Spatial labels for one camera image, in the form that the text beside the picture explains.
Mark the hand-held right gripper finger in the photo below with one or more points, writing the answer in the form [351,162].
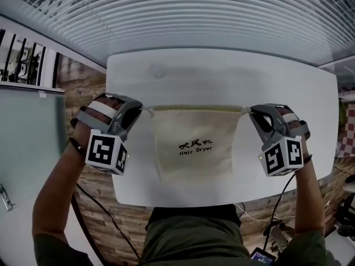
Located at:
[264,107]
[262,129]

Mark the black stair railing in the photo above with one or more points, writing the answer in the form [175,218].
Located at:
[30,62]

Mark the black wristband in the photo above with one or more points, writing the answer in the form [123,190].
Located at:
[77,147]
[308,159]

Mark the wide white window blind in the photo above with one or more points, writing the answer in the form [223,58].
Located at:
[177,18]

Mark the small green plant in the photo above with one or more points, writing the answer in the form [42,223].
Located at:
[342,113]

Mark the person's right forearm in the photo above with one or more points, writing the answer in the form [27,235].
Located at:
[309,198]

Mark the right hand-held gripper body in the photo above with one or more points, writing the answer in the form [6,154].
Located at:
[280,156]

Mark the person's black shorts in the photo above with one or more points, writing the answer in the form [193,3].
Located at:
[194,213]

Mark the red white checkered cloth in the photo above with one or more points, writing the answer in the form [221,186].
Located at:
[346,140]

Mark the person's left hand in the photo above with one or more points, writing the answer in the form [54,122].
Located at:
[80,134]

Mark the person's right hand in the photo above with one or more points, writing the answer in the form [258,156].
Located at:
[294,125]

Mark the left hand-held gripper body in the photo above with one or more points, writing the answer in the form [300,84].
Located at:
[104,151]

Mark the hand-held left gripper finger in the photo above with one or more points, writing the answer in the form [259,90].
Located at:
[133,122]
[127,101]

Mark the frosted glass door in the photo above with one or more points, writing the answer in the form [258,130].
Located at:
[27,137]

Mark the black waist device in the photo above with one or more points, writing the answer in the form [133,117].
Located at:
[263,258]

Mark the person's green shirt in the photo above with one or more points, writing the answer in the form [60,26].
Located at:
[194,245]

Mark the person's left forearm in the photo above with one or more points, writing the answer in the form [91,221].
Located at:
[55,193]

